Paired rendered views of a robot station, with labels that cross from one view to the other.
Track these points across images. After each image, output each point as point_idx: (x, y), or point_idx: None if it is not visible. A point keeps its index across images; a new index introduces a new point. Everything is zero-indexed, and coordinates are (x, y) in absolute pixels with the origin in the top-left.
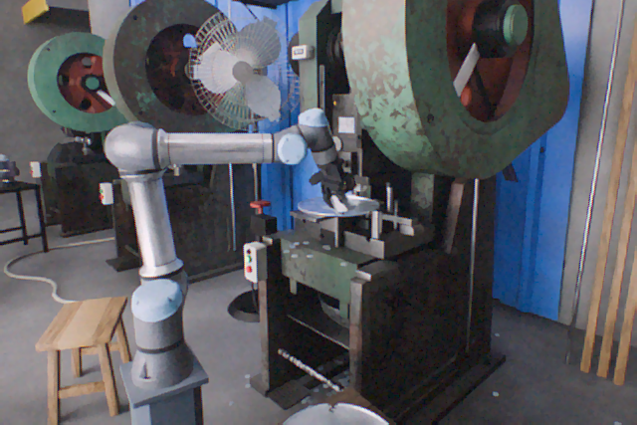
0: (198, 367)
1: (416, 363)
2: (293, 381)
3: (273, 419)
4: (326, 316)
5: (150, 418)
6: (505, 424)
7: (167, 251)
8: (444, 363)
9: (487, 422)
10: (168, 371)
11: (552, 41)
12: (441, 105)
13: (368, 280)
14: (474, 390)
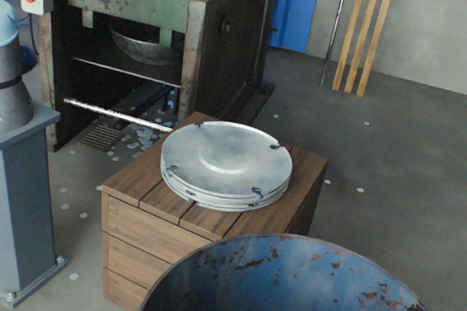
0: (39, 106)
1: (222, 92)
2: (99, 126)
3: (74, 170)
4: (119, 54)
5: (4, 165)
6: (290, 137)
7: None
8: (236, 93)
9: (276, 138)
10: (17, 110)
11: None
12: None
13: None
14: (257, 116)
